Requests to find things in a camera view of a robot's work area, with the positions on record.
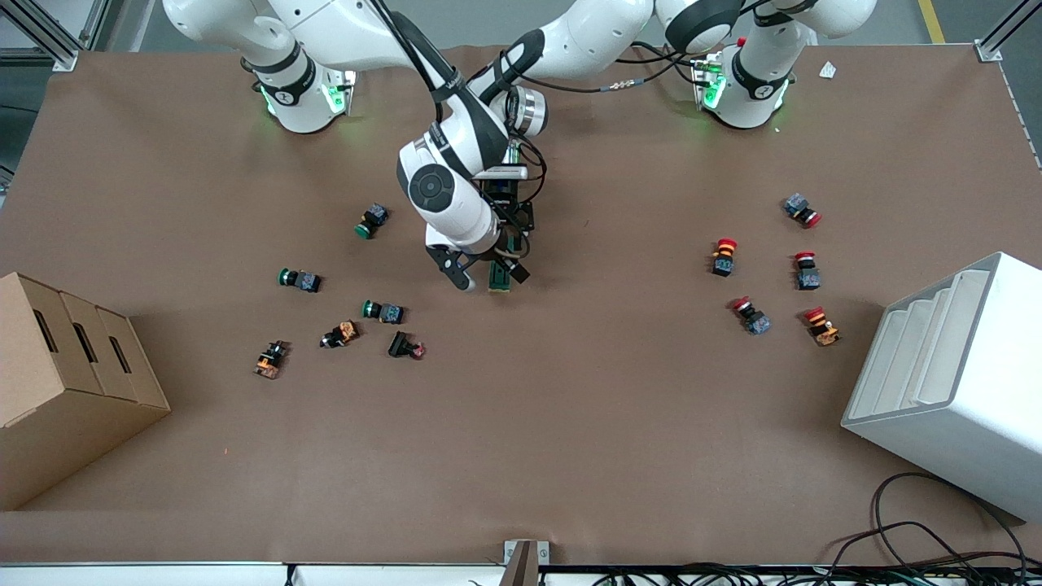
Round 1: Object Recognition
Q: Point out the black button with red lamp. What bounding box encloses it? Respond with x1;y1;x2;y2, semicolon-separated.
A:
387;330;427;361

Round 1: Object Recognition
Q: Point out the black orange push button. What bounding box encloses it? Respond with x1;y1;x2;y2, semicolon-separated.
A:
253;340;290;380
319;320;361;350

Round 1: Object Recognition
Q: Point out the brown cardboard box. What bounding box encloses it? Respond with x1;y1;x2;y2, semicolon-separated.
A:
0;271;172;512

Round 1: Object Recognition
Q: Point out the white tiered plastic rack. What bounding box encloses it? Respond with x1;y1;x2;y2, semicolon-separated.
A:
840;251;1042;523

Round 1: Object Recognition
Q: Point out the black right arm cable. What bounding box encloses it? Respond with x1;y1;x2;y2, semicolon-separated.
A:
370;0;466;105

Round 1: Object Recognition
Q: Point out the metal table edge bracket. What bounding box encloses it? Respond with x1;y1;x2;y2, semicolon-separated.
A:
498;539;550;586

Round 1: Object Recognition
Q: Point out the black floor cable bundle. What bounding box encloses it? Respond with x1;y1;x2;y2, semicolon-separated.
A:
594;472;1042;586

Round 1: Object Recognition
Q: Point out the aluminium frame profile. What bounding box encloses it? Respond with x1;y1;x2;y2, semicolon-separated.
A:
974;0;1042;63
0;0;115;72

